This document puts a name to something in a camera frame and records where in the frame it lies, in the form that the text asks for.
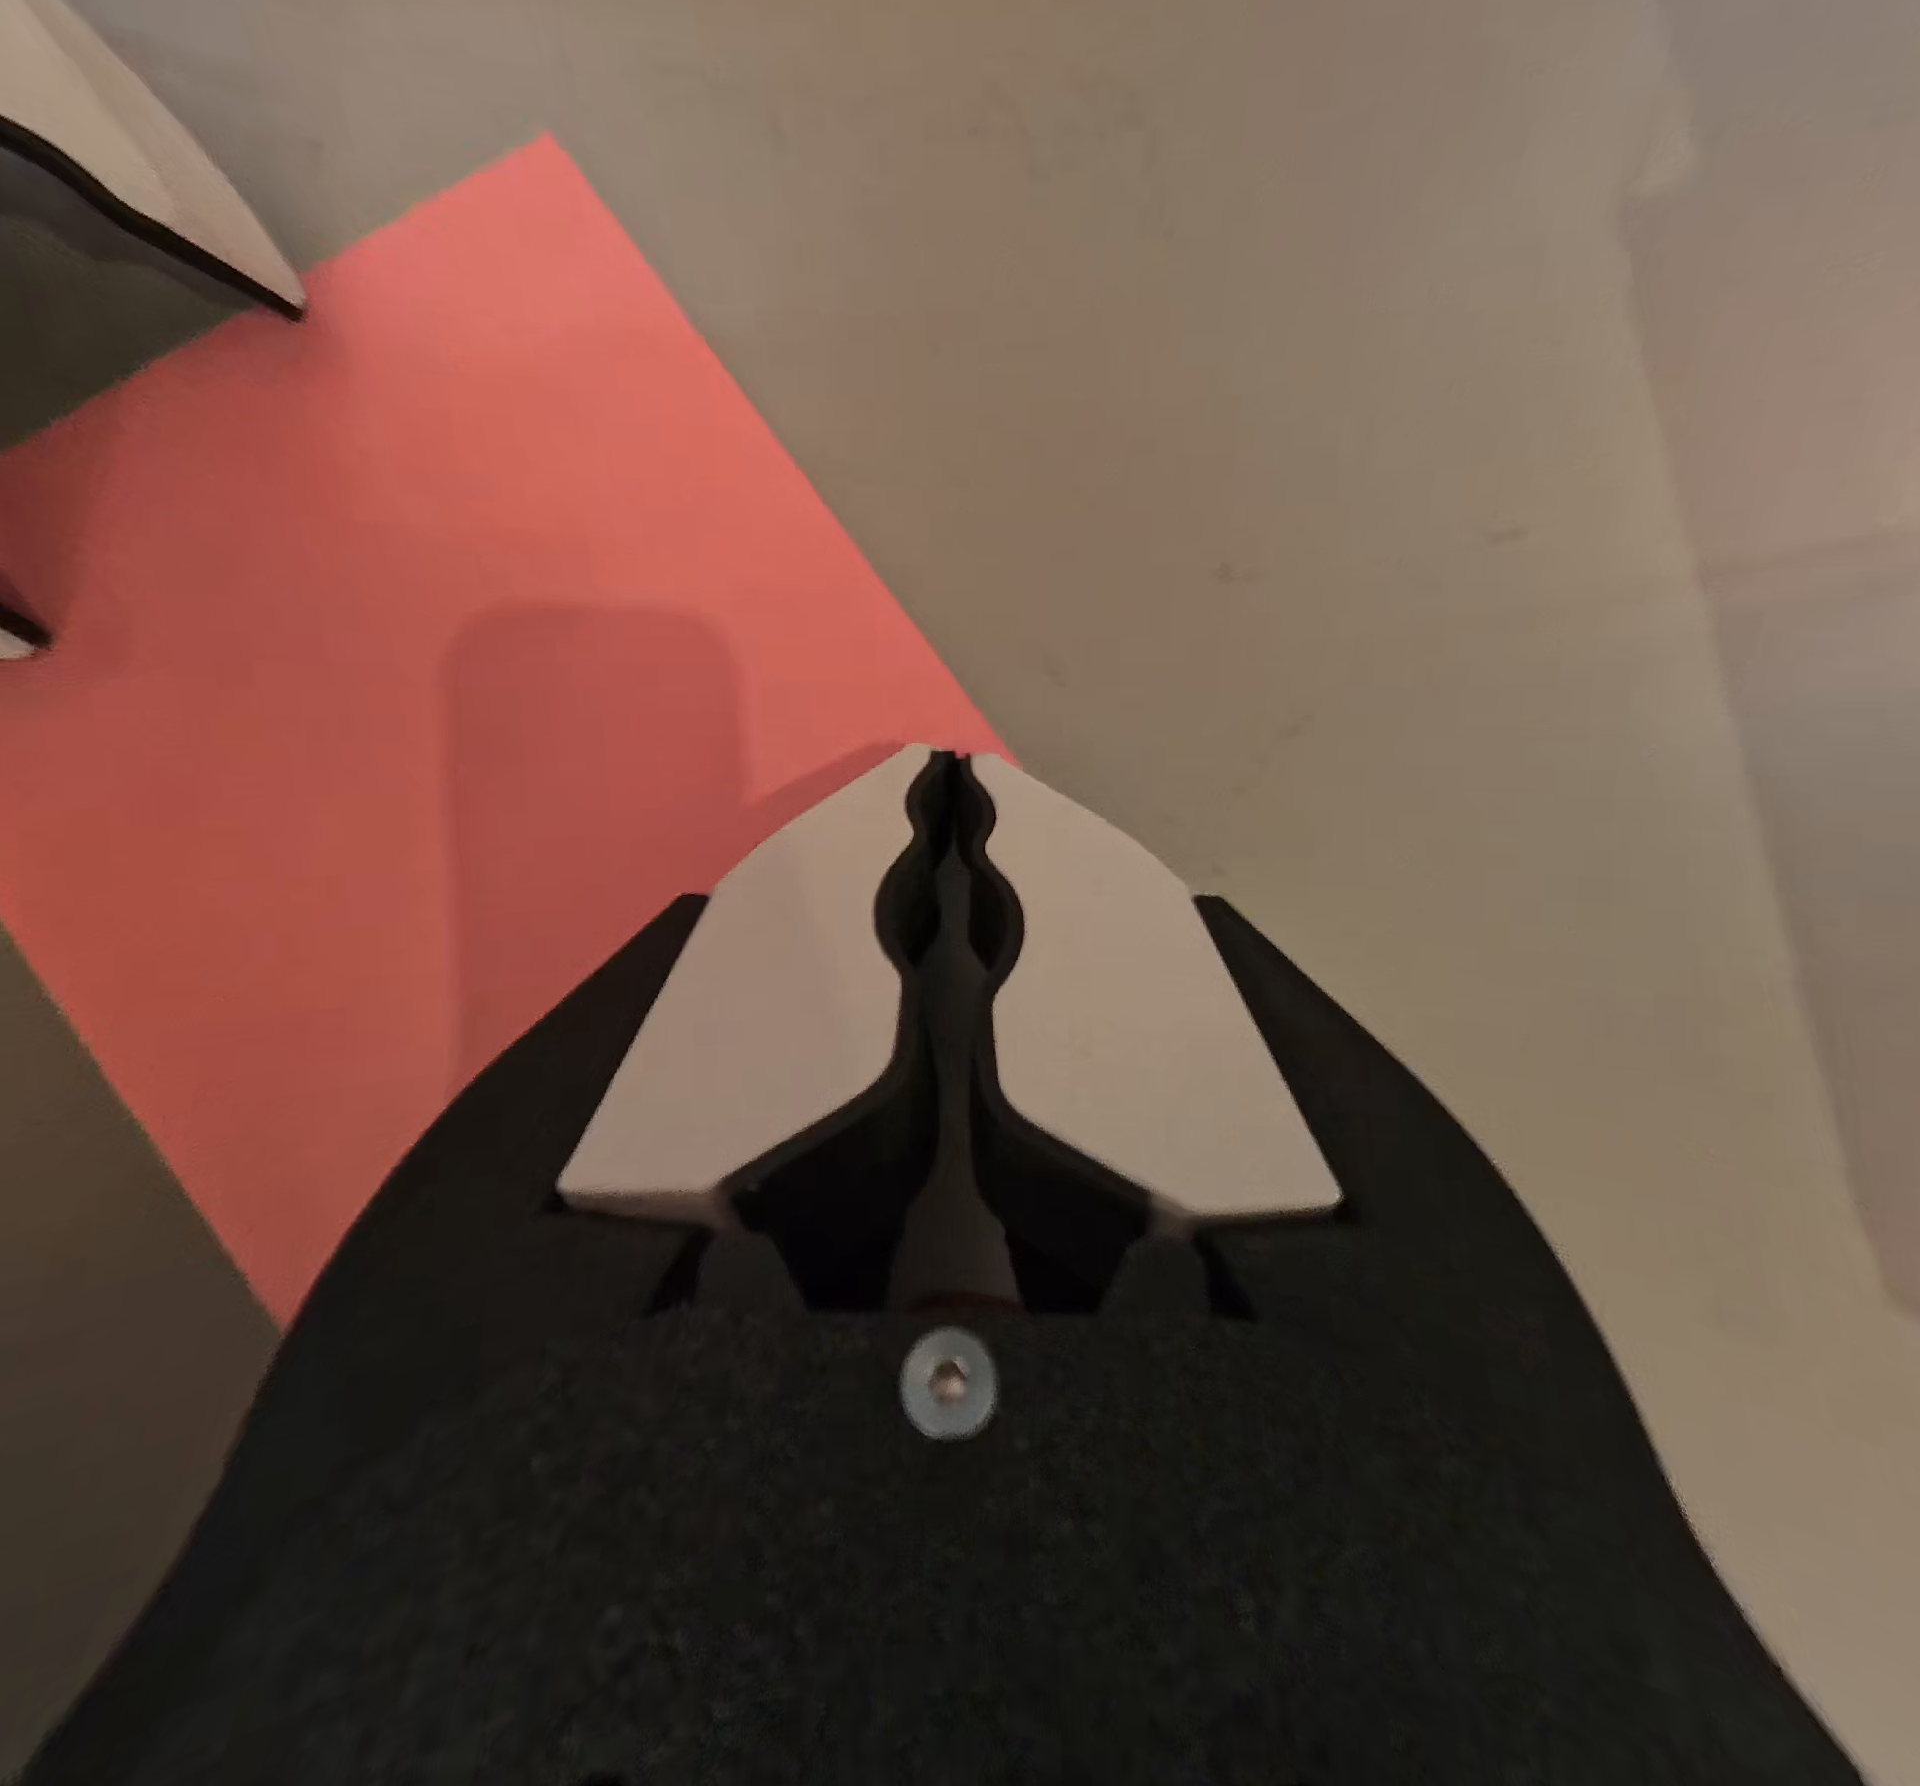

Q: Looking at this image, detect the pink origami paper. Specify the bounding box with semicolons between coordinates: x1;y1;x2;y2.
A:
0;133;1026;1333

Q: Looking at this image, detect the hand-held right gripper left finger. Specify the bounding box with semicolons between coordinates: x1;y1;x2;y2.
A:
551;744;957;1236

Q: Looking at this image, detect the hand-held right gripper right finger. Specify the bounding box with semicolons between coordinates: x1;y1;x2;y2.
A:
960;751;1348;1245

